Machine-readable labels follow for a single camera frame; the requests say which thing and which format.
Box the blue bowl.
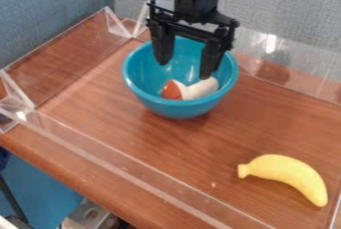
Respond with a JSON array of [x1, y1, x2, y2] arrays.
[[121, 37, 238, 118]]

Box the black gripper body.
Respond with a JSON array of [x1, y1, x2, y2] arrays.
[[147, 0, 239, 44]]

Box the yellow toy banana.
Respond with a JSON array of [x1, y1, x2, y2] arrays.
[[236, 154, 328, 207]]

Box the grey metal bracket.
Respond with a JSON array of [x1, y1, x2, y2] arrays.
[[60, 199, 120, 229]]

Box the clear acrylic barrier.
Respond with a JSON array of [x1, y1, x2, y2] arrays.
[[0, 9, 341, 229]]

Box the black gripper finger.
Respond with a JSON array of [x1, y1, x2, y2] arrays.
[[151, 24, 173, 66], [199, 39, 231, 80]]

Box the white red toy mushroom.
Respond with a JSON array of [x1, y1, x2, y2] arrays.
[[161, 77, 217, 101]]

